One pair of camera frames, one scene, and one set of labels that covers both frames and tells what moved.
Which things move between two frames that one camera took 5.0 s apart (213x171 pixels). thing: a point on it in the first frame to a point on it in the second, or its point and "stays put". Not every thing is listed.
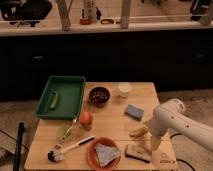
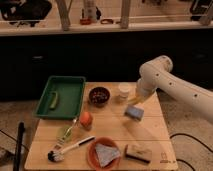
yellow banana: x=138 y=131 to x=136 y=100
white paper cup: x=124 y=88 stays put
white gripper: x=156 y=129 to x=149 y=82
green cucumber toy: x=54 y=103 stays put
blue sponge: x=134 y=112 stays put
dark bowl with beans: x=99 y=96 stays put
